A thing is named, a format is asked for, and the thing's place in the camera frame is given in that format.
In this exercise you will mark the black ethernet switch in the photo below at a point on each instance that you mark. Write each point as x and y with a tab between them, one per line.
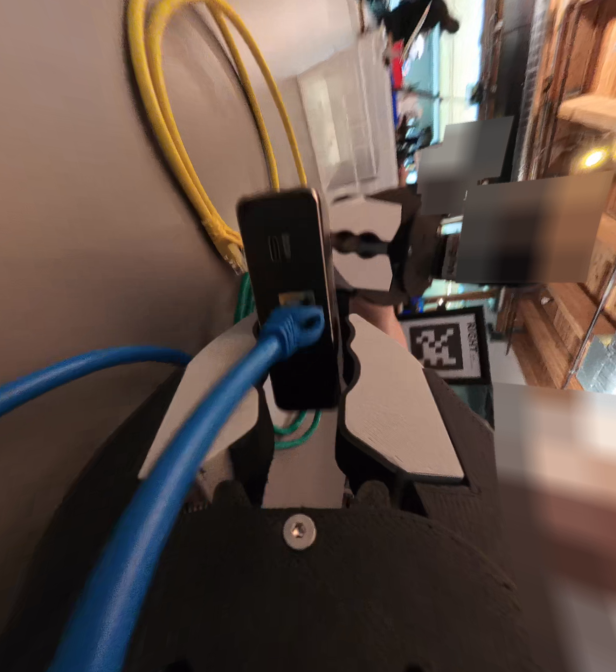
292	241

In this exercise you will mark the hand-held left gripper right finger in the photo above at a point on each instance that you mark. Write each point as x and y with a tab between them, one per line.
397	414

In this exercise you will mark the person's right forearm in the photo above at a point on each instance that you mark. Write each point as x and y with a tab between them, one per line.
386	320

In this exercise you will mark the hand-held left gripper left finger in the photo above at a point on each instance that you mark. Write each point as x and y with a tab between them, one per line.
210	362

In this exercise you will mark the black framed marker sign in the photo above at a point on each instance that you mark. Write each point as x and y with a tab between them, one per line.
444	344

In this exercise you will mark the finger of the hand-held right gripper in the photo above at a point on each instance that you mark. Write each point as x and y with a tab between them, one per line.
365	215
363	273

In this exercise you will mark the clear plastic bin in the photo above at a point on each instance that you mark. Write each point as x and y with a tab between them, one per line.
350	115

